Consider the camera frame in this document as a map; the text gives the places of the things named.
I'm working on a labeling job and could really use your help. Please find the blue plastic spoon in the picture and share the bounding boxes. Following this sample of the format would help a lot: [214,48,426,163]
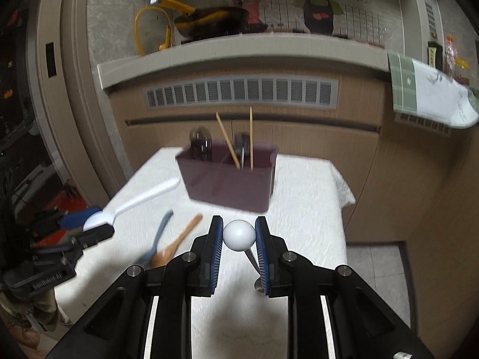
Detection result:
[137,210,175,266]

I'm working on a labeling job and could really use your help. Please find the white counter ledge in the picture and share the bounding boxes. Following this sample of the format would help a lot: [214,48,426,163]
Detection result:
[97,34,392,90]

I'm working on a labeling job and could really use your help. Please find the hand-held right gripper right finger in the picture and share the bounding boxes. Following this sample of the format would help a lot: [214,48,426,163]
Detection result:
[254,216,436,359]

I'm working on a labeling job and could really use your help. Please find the long grey vent grille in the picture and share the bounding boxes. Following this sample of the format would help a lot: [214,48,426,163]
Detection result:
[146,77,339,110]

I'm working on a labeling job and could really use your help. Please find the short grey vent grille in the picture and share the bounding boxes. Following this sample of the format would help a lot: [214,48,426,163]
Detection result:
[396,112,451,135]

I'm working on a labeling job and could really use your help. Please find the glass lid with yellow rim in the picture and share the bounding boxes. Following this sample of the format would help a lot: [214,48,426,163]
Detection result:
[135,5,176,56]

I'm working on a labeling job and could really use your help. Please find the wooden cabinet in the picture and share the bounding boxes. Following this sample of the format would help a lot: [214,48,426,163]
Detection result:
[110,60,479,348]

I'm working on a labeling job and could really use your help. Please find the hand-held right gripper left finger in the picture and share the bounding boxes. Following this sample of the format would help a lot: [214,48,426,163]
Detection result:
[45,215,225,359]

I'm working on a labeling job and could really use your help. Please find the white textured tablecloth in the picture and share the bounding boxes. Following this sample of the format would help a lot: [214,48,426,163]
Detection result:
[56,147,356,359]

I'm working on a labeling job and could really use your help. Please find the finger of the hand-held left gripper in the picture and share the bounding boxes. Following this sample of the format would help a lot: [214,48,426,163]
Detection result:
[77,223,115,250]
[56,206,103,229]

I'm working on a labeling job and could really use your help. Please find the red box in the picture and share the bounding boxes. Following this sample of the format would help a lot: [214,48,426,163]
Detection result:
[45,185,90,217]

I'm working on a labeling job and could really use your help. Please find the green and white towel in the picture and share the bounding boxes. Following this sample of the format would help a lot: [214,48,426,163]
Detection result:
[387,50,479,130]

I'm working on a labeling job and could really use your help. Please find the white plastic spoon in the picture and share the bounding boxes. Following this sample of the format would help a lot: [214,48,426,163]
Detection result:
[83,177,181,232]

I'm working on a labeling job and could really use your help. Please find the white ball-handled metal spoon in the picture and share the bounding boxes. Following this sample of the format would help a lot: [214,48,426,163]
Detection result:
[223,220,265,292]

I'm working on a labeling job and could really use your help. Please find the brown wooden spoon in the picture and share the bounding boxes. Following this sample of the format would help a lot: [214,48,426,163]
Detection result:
[150,214,204,268]

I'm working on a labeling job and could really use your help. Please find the wooden chopstick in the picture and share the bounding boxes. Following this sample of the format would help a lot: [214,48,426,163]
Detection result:
[249,107,255,170]
[216,112,241,169]

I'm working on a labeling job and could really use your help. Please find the black pan with yellow handle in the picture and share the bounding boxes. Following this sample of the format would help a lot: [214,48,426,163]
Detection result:
[150,0,249,42]

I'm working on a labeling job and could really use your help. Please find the maroon plastic utensil holder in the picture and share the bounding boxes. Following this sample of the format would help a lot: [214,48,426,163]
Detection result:
[176,140,279,212]

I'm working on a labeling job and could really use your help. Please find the dark bottle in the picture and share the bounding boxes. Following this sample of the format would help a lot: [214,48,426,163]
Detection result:
[428,41,442,70]

